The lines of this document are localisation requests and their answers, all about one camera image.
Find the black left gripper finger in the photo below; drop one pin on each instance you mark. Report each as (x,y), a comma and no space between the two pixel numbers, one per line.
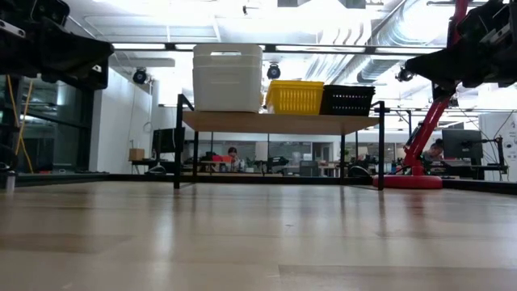
(68,46)
(89,74)

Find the red desk lamp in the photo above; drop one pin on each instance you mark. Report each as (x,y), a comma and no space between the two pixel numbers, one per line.
(408,182)

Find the person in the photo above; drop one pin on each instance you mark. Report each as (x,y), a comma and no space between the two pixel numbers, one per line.
(433,151)
(232,153)

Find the wooden shelf with black legs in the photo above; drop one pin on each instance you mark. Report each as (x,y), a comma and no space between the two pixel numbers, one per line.
(278,123)

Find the yellow plastic basket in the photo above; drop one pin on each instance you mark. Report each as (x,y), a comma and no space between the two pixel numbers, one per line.
(295,101)

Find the silver ceiling ventilation duct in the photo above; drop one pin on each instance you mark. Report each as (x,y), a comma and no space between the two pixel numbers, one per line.
(379,68)

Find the black round hanging device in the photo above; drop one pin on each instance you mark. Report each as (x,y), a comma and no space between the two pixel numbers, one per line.
(404,74)
(139,77)
(273,72)

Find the black computer monitor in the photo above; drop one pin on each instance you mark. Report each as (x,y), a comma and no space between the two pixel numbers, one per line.
(165,141)
(462,143)

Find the brown cardboard box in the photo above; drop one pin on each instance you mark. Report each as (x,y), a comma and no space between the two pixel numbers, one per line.
(137,154)

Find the white cabinet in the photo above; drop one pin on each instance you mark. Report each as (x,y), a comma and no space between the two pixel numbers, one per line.
(498,145)

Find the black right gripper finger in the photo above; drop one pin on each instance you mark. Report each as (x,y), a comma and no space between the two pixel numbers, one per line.
(444,60)
(444,89)

